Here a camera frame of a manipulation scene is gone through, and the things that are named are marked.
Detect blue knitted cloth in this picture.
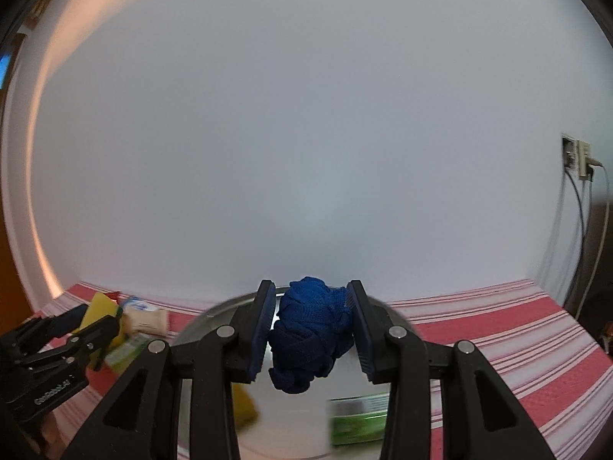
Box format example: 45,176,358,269
267,276,355,394

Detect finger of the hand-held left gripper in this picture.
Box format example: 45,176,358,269
44,303,91,344
67,315,121,373

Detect round metal bowl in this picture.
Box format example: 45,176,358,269
170,290,439,460

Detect green white box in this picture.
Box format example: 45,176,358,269
329,393,392,446

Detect wooden door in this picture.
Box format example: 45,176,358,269
0,227,35,343

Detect dark brown furniture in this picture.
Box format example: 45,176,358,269
565,201,613,343

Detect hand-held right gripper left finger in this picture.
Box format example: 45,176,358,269
62,279,279,460

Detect yellow sponge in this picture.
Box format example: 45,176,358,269
79,292,126,352
232,383,260,430

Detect wall outlet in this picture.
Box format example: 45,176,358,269
561,133,579,169

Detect white cable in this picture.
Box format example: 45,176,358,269
577,158,613,319

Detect black cable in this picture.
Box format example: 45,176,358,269
565,165,587,314

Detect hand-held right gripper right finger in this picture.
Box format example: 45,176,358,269
346,279,559,460

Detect white plug adapter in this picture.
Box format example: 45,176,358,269
577,140,595,181

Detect red striped cloth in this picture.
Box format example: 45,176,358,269
29,278,613,460

